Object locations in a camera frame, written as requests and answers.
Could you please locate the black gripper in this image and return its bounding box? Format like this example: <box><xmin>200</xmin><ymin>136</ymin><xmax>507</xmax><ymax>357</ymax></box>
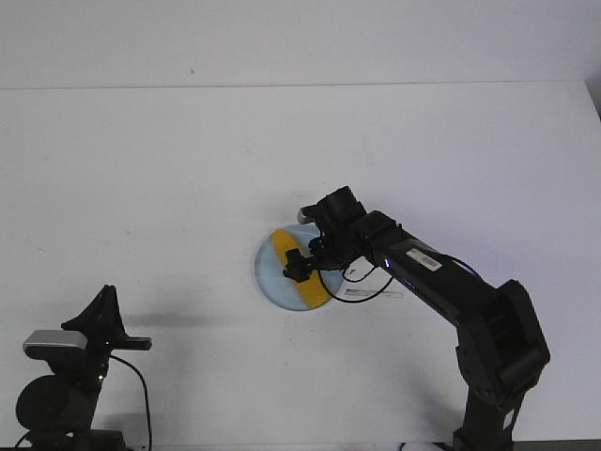
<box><xmin>61</xmin><ymin>285</ymin><xmax>152</xmax><ymax>376</ymax></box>
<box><xmin>283</xmin><ymin>186</ymin><xmax>367</xmax><ymax>282</ymax></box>

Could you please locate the yellow corn cob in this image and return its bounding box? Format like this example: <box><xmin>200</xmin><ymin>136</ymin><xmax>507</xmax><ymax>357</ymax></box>
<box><xmin>271</xmin><ymin>228</ymin><xmax>330</xmax><ymax>311</ymax></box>

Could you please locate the light blue round plate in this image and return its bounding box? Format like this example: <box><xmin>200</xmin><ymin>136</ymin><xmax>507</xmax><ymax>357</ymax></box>
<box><xmin>254</xmin><ymin>225</ymin><xmax>319</xmax><ymax>312</ymax></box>

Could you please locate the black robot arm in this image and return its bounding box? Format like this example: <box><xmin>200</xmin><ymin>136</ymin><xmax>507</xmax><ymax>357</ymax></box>
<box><xmin>15</xmin><ymin>285</ymin><xmax>153</xmax><ymax>450</ymax></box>
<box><xmin>255</xmin><ymin>186</ymin><xmax>550</xmax><ymax>450</ymax></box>

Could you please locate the clear tape strip horizontal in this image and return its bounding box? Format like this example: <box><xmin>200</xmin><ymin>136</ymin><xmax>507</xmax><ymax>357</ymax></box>
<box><xmin>342</xmin><ymin>288</ymin><xmax>404</xmax><ymax>300</ymax></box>

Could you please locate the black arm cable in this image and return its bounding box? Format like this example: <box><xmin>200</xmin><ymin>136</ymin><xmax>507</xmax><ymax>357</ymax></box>
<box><xmin>314</xmin><ymin>256</ymin><xmax>480</xmax><ymax>303</ymax></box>
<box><xmin>108</xmin><ymin>354</ymin><xmax>153</xmax><ymax>447</ymax></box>

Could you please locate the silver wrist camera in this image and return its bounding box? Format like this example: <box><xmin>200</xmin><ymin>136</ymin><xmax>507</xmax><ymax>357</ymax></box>
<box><xmin>297</xmin><ymin>205</ymin><xmax>320</xmax><ymax>225</ymax></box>
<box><xmin>23</xmin><ymin>330</ymin><xmax>87</xmax><ymax>361</ymax></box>

